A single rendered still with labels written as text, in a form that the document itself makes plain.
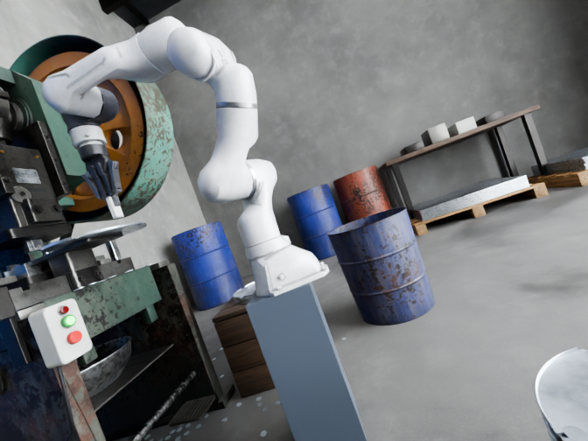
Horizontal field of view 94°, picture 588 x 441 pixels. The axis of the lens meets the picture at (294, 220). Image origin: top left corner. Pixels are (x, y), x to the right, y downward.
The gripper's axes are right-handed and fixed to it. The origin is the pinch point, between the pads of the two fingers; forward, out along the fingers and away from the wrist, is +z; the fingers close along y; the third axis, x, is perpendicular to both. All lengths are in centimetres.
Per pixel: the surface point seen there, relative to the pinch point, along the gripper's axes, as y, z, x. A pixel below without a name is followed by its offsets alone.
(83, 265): -18.4, 13.3, -1.0
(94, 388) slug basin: -25, 51, -7
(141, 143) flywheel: -5.9, -31.0, 32.7
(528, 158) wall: 295, 59, 334
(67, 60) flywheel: -26, -79, 32
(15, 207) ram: -27.6, -10.7, -7.2
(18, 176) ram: -27.4, -21.4, -3.0
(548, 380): 88, 62, -26
